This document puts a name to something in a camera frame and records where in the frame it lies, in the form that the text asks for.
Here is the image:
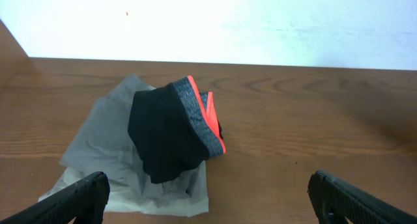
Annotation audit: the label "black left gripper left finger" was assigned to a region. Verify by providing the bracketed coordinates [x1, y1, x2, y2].
[1, 172, 110, 224]

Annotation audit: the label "folded grey trousers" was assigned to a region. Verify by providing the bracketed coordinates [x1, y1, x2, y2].
[40, 74, 209, 217]

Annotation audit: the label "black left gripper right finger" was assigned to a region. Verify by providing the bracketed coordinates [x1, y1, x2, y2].
[308, 170, 416, 224]

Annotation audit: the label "black leggings red waistband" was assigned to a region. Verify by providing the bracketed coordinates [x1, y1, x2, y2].
[128, 76, 226, 184]

